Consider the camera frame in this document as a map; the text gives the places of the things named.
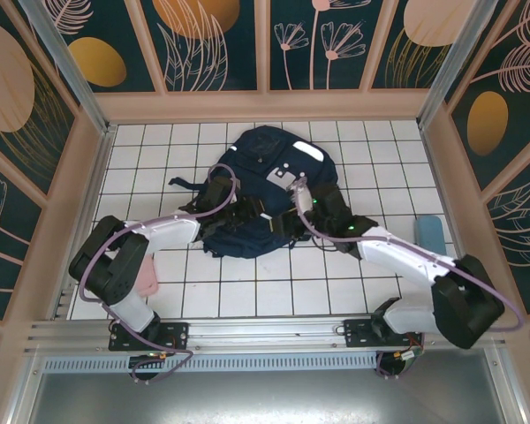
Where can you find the navy blue backpack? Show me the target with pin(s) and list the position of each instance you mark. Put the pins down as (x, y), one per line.
(256, 154)

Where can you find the pink pencil case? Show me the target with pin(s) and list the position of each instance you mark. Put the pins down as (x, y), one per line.
(146, 278)

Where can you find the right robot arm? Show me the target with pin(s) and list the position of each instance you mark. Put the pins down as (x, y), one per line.
(402, 260)

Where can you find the light blue pouch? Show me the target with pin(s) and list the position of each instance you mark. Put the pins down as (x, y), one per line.
(430, 234)

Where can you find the grey metal sheet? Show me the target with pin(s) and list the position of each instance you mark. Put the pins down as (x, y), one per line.
(265, 397)

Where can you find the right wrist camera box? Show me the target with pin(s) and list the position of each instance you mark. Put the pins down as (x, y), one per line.
(298, 187)

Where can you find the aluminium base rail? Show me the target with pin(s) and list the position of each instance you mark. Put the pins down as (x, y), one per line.
(265, 331)

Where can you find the aluminium frame post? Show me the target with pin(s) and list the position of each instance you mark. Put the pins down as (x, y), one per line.
(66, 57)
(455, 53)

